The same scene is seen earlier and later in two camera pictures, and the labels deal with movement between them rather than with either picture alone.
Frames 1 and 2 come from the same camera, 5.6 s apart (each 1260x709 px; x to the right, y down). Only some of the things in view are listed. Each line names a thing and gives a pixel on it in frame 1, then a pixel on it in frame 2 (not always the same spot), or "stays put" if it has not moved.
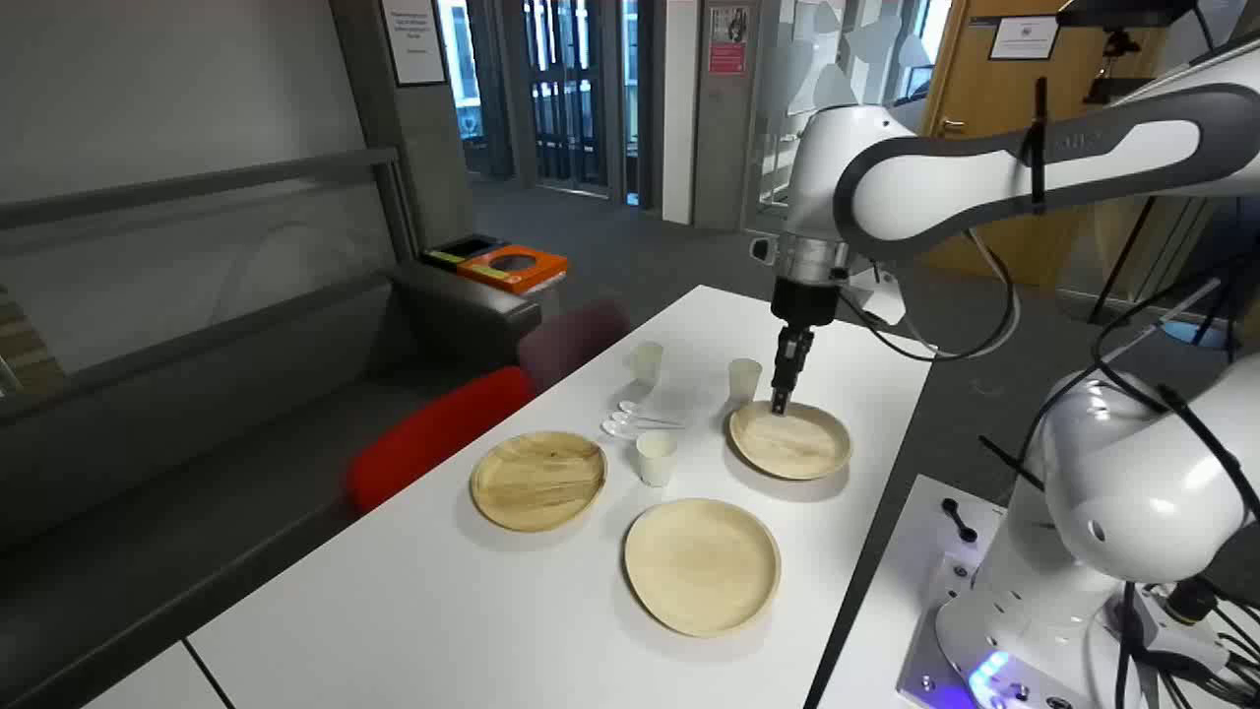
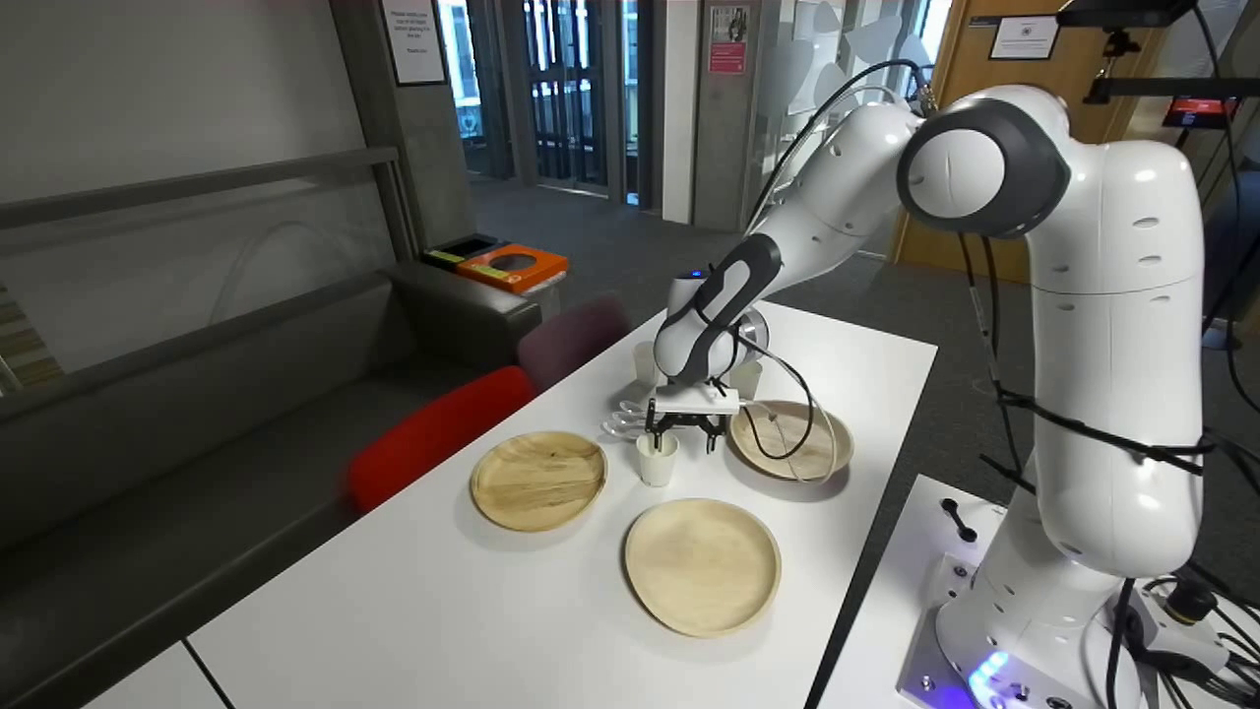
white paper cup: x=657 y=449 stays put
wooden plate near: x=700 y=565 stays put
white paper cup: x=648 y=364 stays put
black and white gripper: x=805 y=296 to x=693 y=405
